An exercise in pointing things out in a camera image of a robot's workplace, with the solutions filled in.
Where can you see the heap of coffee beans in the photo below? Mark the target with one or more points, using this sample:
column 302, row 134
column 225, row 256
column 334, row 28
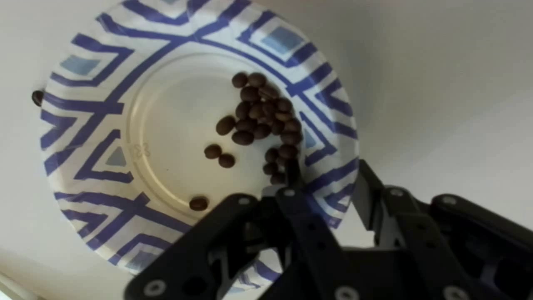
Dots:
column 260, row 118

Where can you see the black white patterned plate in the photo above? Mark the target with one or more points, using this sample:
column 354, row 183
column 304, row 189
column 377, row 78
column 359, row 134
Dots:
column 160, row 111

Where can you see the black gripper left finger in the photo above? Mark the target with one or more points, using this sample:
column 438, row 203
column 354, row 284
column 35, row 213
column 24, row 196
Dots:
column 300, row 244

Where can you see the stray coffee bean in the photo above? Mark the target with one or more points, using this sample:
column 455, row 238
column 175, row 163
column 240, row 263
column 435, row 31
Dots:
column 37, row 99

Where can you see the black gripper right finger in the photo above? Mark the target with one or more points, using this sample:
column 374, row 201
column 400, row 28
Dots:
column 433, row 244

